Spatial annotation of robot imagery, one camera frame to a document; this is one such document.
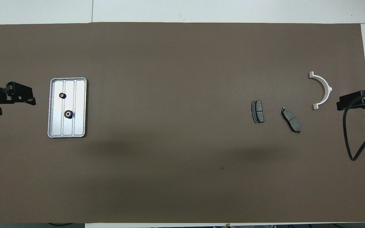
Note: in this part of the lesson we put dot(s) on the small black bearing gear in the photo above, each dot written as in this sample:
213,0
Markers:
62,95

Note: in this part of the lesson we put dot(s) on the small black round part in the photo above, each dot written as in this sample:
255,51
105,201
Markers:
68,114

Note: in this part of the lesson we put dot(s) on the silver metal tray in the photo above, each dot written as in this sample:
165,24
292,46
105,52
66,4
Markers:
59,126

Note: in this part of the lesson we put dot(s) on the dark grey brake pad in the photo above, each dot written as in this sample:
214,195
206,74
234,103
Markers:
291,119
257,111

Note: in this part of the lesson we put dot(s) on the brown table mat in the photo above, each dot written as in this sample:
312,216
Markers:
169,63

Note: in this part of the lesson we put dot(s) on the white semicircular bracket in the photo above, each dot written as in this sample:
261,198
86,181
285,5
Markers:
328,91

